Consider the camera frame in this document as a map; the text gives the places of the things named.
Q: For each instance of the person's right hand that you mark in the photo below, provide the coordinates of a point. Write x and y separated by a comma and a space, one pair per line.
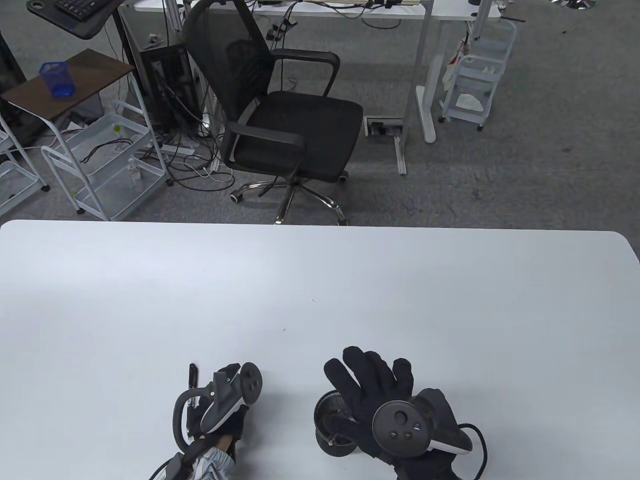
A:
370, 385

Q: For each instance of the person's left hand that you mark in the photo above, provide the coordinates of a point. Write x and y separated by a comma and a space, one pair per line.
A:
235, 425

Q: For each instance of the black mesh pen holder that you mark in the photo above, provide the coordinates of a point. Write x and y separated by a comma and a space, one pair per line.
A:
335, 450

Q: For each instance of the person's left forearm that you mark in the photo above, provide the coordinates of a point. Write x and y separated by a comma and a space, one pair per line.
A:
215, 462

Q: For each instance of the grey left hand controller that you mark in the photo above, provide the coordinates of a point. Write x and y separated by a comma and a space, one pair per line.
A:
225, 400

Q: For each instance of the grey hand controller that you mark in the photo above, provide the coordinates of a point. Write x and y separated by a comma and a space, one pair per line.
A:
225, 400
402, 427

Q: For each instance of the grey right hand controller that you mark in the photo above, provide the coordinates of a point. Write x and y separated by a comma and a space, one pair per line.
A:
402, 427

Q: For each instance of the grey floor socket box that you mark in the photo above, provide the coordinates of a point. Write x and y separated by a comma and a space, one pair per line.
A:
382, 127

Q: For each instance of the black mesh office chair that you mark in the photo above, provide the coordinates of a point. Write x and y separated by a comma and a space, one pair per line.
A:
295, 130

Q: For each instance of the clear spray bottle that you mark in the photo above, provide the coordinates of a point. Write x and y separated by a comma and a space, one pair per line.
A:
134, 172

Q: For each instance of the white power strip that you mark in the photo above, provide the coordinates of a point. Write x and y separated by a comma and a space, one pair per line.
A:
177, 149

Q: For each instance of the white crumpled cloth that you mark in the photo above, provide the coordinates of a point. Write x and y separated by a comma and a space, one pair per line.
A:
470, 102

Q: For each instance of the white plastic bag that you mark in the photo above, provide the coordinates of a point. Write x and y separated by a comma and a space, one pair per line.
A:
455, 70

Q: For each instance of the white plastic rolling cart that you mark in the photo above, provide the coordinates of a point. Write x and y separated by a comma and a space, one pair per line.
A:
492, 55

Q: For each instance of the black computer tower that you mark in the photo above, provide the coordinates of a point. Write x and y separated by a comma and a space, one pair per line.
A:
170, 75

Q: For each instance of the blue mesh pen cup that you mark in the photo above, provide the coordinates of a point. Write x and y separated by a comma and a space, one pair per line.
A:
60, 82

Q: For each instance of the black keyboard tray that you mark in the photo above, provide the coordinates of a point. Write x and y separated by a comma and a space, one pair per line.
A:
85, 27

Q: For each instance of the chrome chair base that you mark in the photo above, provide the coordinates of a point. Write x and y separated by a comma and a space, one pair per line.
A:
575, 4

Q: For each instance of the black keyboard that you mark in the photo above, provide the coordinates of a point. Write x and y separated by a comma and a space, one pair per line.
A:
80, 6

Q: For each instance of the brown side table white frame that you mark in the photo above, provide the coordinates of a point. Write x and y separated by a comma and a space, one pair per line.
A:
75, 80

